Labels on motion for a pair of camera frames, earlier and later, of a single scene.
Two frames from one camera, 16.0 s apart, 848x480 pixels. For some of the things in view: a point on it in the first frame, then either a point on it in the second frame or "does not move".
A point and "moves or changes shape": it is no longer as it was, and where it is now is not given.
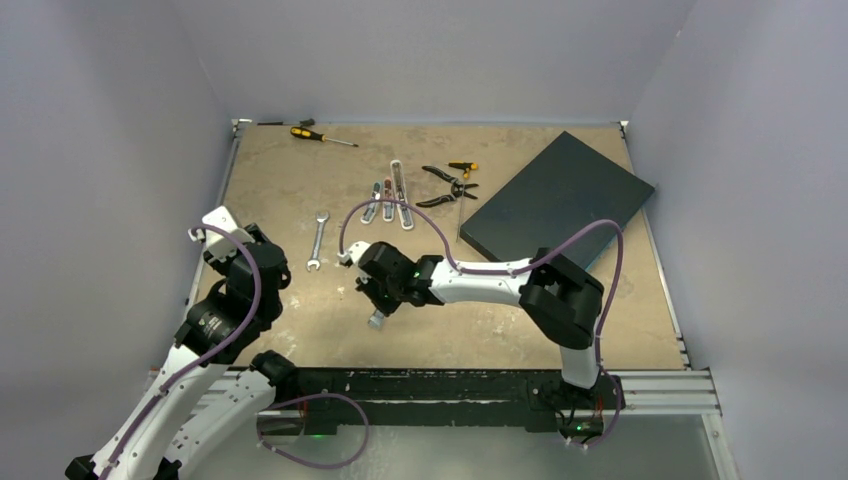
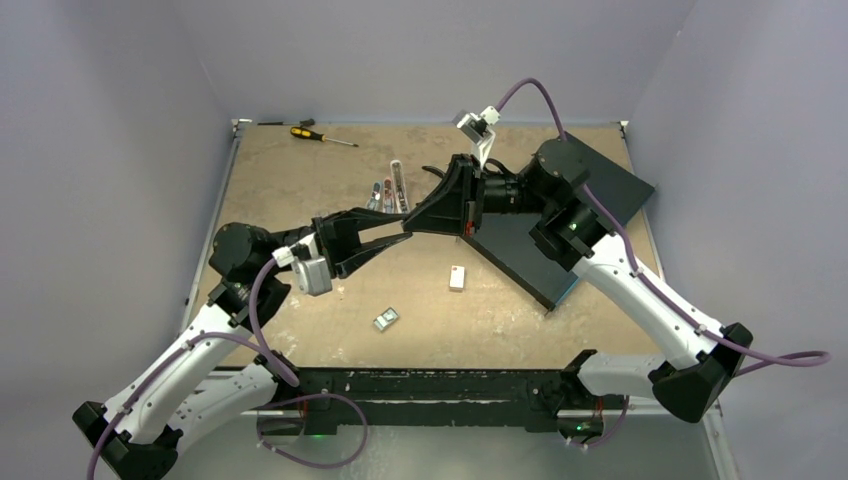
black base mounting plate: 539,399 does not move
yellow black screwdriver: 305,133 does not move
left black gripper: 224,266 → 338,237
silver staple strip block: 377,320 moves or changes shape
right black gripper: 367,284 → 458,204
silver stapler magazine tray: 376,194 does not move
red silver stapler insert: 388,208 does not move
